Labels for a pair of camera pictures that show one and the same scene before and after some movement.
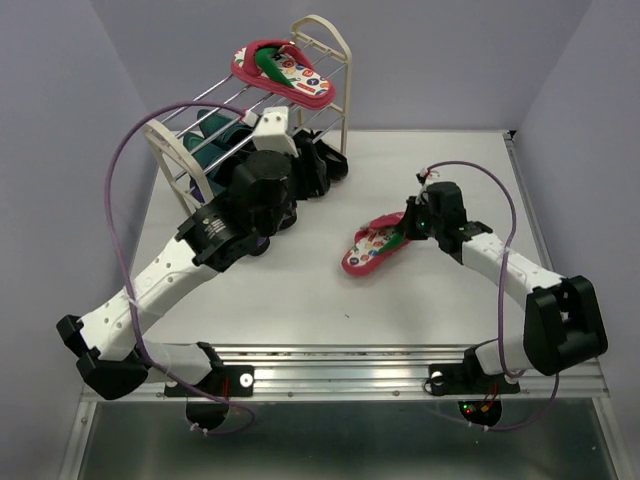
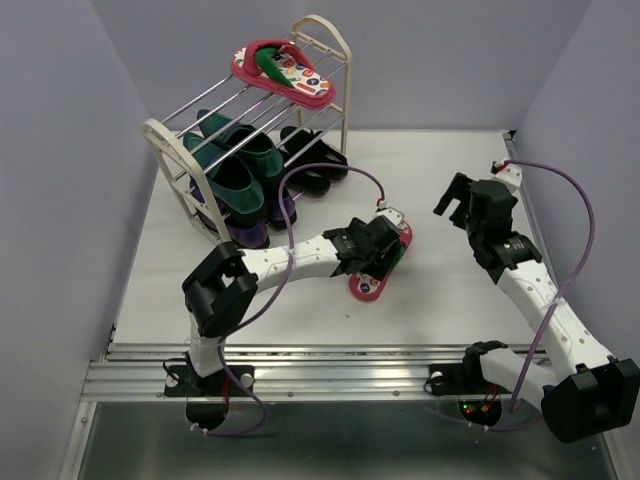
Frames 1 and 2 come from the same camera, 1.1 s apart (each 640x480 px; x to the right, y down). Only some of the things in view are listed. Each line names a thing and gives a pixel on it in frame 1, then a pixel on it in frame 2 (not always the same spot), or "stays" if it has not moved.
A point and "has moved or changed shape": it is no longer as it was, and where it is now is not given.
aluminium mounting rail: (374, 372) stays
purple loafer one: (285, 214) stays
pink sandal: (374, 240) has moved or changed shape
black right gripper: (412, 207) to (459, 188)
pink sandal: (282, 69) stays
